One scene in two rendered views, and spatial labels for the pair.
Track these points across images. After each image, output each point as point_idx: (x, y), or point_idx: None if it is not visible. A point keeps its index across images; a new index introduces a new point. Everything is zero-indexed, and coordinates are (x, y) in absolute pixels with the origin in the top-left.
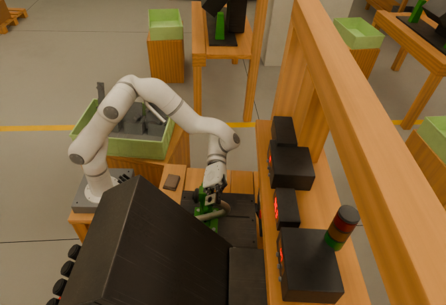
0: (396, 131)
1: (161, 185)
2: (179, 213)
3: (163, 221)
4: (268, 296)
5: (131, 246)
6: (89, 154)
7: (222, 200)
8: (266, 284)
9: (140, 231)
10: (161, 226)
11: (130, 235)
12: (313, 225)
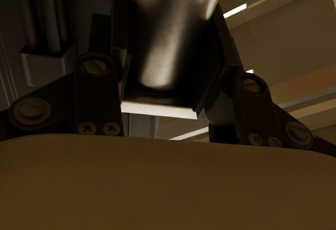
0: None
1: None
2: (156, 118)
3: (157, 123)
4: None
5: (159, 117)
6: None
7: None
8: None
9: (157, 127)
10: (158, 116)
11: (157, 130)
12: None
